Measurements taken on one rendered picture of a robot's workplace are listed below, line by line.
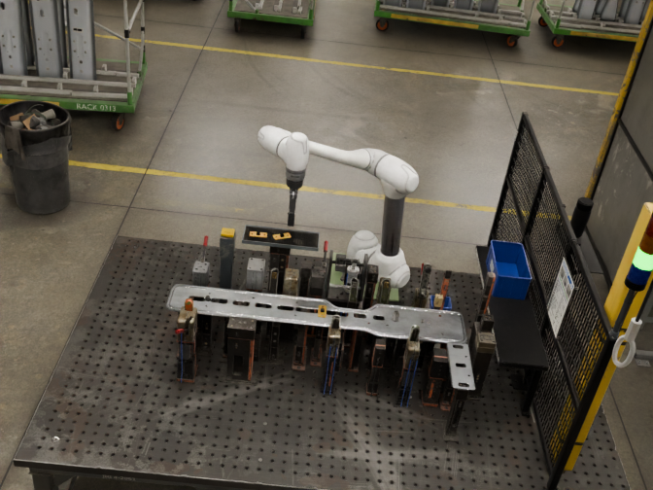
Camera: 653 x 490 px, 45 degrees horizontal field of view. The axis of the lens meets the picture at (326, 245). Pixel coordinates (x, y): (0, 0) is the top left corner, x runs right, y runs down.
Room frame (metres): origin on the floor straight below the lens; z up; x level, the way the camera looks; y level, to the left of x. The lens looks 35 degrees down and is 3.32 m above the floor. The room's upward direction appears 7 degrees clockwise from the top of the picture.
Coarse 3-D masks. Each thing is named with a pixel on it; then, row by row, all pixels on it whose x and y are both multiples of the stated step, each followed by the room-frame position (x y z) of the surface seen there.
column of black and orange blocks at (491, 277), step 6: (492, 276) 2.98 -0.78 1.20; (486, 282) 2.99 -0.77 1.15; (492, 282) 2.98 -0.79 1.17; (486, 288) 2.98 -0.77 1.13; (492, 288) 2.98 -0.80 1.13; (486, 294) 2.98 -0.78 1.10; (480, 300) 3.01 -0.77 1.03; (486, 300) 2.98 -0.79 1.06; (480, 306) 2.99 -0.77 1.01; (486, 306) 2.98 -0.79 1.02; (480, 312) 2.98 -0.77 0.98; (480, 318) 2.98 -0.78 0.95
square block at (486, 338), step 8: (480, 336) 2.71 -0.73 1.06; (488, 336) 2.71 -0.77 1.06; (480, 344) 2.67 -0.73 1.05; (488, 344) 2.67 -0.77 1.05; (472, 352) 2.73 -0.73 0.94; (480, 352) 2.67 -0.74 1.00; (488, 352) 2.67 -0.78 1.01; (472, 360) 2.70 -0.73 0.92; (480, 360) 2.67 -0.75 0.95; (488, 360) 2.67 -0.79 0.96; (472, 368) 2.67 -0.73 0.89; (480, 368) 2.67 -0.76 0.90; (480, 376) 2.67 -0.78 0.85; (480, 384) 2.67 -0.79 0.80; (472, 392) 2.67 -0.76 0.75; (480, 392) 2.67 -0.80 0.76; (472, 400) 2.67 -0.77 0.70
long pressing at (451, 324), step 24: (192, 288) 2.87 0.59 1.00; (216, 288) 2.89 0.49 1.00; (216, 312) 2.72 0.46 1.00; (240, 312) 2.74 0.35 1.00; (264, 312) 2.76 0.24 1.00; (288, 312) 2.78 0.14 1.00; (360, 312) 2.84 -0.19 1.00; (384, 312) 2.87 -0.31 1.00; (408, 312) 2.89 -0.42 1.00; (432, 312) 2.91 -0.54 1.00; (456, 312) 2.93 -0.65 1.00; (384, 336) 2.71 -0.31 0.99; (408, 336) 2.72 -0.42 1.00; (432, 336) 2.74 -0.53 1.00; (456, 336) 2.76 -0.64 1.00
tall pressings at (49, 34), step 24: (0, 0) 6.40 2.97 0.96; (24, 0) 6.70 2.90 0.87; (48, 0) 6.46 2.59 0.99; (72, 0) 6.48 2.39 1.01; (0, 24) 6.39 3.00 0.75; (24, 24) 6.65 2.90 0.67; (48, 24) 6.44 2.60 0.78; (72, 24) 6.47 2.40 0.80; (0, 48) 6.41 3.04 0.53; (24, 48) 6.46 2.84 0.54; (48, 48) 6.44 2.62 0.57; (72, 48) 6.46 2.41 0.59; (24, 72) 6.43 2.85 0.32; (48, 72) 6.42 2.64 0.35; (72, 72) 6.49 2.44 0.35
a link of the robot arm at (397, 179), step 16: (384, 160) 3.35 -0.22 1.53; (400, 160) 3.35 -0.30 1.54; (384, 176) 3.30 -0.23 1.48; (400, 176) 3.26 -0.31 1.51; (416, 176) 3.28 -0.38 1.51; (384, 192) 3.32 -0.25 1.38; (400, 192) 3.27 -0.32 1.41; (384, 208) 3.35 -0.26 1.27; (400, 208) 3.32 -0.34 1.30; (384, 224) 3.34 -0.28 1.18; (400, 224) 3.34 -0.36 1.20; (384, 240) 3.34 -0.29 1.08; (384, 256) 3.34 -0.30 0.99; (400, 256) 3.36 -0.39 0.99; (384, 272) 3.31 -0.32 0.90; (400, 272) 3.31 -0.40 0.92
